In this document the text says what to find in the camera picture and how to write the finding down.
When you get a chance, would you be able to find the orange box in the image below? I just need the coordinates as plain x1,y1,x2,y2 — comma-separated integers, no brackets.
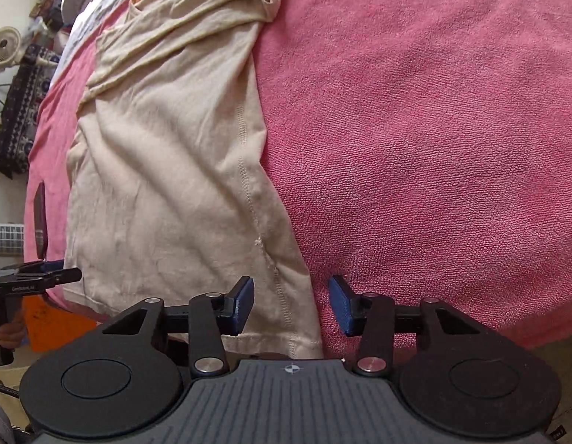
24,296,111,352

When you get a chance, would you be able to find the beige standing fan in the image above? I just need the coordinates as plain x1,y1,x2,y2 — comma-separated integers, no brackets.
0,25,60,75

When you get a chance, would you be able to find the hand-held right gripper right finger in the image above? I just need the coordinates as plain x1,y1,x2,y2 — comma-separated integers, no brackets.
327,275,481,376

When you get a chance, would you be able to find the beige long-sleeved shirt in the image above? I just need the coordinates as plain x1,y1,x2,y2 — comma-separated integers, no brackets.
61,0,324,360

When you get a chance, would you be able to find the white ribbed heater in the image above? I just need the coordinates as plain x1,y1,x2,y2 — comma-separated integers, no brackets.
0,223,26,256

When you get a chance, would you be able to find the smartphone in dark red case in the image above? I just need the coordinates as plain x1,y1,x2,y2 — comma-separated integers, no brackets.
33,182,48,260

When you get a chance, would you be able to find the black cable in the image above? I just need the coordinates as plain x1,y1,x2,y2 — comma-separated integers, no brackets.
0,374,23,398

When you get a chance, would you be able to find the pink terry blanket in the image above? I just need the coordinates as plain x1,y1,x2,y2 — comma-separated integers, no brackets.
24,0,572,361

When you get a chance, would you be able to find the lilac bed sheet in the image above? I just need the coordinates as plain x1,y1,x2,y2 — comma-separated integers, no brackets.
52,0,175,88

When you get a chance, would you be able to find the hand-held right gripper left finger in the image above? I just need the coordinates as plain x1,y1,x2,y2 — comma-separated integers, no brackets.
101,275,256,376

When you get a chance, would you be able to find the dark patterned cloth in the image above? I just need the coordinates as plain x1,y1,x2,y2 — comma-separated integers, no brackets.
0,44,60,179

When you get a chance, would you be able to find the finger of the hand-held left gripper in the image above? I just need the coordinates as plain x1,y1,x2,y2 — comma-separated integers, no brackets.
47,267,83,284
17,260,65,273

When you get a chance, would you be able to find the person's left hand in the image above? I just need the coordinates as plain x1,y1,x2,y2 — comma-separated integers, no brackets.
0,313,27,349

